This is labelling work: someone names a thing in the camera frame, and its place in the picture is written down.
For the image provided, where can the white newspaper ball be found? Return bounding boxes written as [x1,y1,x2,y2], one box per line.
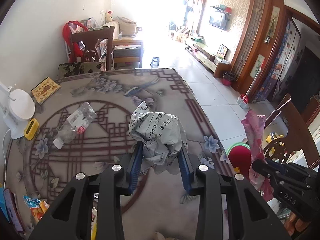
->
[129,101,188,175]

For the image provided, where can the pink Pocky snack bag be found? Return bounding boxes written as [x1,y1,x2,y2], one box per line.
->
[241,109,273,202]

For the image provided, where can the small red trash basket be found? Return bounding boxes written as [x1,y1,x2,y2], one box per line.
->
[222,72,235,86]

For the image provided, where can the person right hand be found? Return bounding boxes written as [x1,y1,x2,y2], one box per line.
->
[284,212,313,239]

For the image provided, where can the carved wooden chair near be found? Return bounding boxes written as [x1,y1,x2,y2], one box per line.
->
[264,94,319,169]

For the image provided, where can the red bin green rim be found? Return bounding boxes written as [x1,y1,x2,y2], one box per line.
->
[226,142,252,179]

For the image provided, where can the patterned floral tablecloth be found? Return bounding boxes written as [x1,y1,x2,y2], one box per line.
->
[7,69,233,239]

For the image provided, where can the crushed clear plastic bottle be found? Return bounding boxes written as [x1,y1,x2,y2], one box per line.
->
[53,102,97,150]

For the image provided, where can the white mop bucket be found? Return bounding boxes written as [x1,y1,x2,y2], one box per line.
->
[237,94,249,109]

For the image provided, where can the blue white snack packet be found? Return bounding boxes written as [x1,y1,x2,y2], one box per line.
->
[23,196,49,223]

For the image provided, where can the yellow tape measure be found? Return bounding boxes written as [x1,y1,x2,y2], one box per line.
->
[24,118,39,140]

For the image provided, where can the small black stool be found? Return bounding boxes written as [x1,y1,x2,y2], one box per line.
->
[150,57,160,68]

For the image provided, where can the low TV cabinet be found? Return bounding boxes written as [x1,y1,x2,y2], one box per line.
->
[185,38,232,78]

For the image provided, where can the yellow patterned book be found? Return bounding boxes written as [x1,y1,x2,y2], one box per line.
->
[31,77,61,105]

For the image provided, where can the wooden sofa with cushions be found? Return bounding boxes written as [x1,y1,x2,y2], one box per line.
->
[102,16,144,68]

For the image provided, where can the red bag on chair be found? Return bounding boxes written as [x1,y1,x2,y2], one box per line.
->
[62,20,89,63]

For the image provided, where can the white desk fan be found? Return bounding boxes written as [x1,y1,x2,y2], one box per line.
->
[1,82,35,140]

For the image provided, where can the wooden chair far end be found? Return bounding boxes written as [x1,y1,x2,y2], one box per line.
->
[70,26,114,70]

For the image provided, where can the wall mounted television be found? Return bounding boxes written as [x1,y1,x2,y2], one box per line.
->
[209,11,229,30]

